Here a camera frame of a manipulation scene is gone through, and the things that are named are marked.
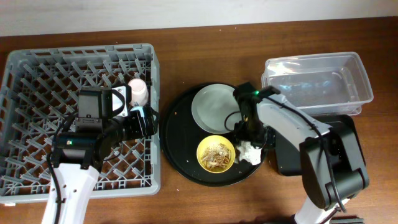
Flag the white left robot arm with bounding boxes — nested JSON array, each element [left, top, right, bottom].
[[42, 85, 159, 223]]

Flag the black rectangular tray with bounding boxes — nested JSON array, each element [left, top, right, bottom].
[[273, 114, 358, 176]]

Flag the pink plastic cup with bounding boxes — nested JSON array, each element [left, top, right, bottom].
[[128, 78, 149, 106]]

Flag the yellow bowl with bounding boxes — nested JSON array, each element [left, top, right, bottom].
[[197, 135, 236, 174]]

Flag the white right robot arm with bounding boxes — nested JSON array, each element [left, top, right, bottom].
[[233, 83, 369, 223]]

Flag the black round tray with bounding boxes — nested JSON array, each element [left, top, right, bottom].
[[159, 83, 261, 187]]

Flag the food scraps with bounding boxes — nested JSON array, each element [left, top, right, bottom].
[[200, 144, 232, 172]]

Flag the grey dishwasher rack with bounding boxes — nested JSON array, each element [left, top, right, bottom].
[[1, 44, 161, 205]]

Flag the light grey round plate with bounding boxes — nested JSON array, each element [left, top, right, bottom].
[[192, 84, 241, 134]]

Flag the light blue plastic cup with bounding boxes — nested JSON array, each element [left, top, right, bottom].
[[130, 106, 150, 118]]

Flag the white tissue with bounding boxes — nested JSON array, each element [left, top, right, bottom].
[[236, 141, 262, 166]]

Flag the clear plastic storage bin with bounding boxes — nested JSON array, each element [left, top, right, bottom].
[[262, 52, 374, 116]]

